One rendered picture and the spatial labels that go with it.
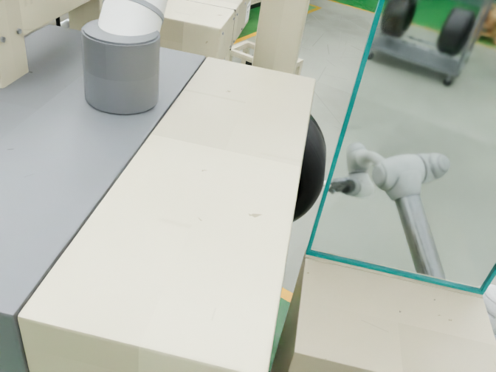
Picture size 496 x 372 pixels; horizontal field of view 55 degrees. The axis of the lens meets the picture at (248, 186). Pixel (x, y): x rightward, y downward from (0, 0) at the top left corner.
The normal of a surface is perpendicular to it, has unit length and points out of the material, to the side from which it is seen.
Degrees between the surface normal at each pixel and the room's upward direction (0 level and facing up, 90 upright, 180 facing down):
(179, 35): 90
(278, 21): 90
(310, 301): 0
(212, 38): 90
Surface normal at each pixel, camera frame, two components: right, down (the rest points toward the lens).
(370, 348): 0.14, -0.80
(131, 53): 0.45, 0.57
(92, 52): -0.54, 0.43
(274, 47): -0.18, 0.55
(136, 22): 0.48, 0.04
